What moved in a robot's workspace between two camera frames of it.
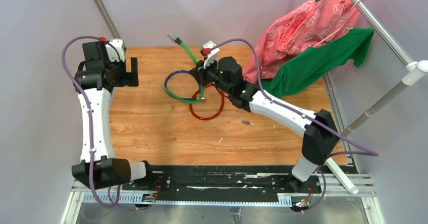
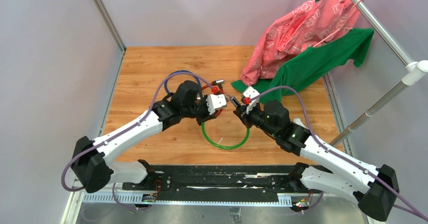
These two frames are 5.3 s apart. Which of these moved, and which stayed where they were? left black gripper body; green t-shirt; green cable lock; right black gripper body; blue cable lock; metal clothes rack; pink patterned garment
Moved: green cable lock; right black gripper body; left black gripper body
Stayed: blue cable lock; pink patterned garment; metal clothes rack; green t-shirt
